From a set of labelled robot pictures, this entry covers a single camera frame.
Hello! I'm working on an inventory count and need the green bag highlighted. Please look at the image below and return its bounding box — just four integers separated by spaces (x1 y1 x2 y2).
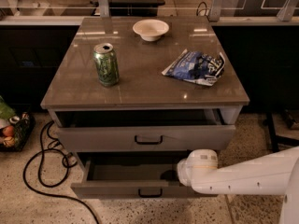
0 95 15 119

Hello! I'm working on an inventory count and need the grey drawer cabinet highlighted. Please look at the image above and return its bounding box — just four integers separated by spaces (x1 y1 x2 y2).
40 16 250 163

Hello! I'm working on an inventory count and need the black stand leg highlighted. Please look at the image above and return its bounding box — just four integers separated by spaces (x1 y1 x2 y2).
263 113 299 152

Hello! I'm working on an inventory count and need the white bowl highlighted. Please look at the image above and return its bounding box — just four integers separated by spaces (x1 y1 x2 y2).
133 19 169 42

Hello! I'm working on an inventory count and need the green soda can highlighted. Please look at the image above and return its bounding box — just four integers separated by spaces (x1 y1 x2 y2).
93 43 119 87

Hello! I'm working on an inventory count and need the black floor cable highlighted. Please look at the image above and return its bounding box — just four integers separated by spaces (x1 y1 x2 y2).
22 120 101 224

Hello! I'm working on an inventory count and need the grey top drawer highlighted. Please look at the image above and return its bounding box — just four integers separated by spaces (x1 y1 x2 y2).
57 124 235 152

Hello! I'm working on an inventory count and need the grey drawer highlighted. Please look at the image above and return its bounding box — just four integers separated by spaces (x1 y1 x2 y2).
71 151 201 199
57 124 235 152

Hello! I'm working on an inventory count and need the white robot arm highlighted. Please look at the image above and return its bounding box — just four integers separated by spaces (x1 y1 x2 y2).
177 147 299 224

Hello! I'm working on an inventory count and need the black cable behind cabinet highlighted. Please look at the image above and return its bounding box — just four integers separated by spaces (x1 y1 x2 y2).
195 1 209 17

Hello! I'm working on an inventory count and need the blue chip bag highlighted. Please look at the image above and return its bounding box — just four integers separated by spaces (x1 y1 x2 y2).
162 49 226 87

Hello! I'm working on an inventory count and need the black wire basket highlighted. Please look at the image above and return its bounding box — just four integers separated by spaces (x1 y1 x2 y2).
0 112 36 152

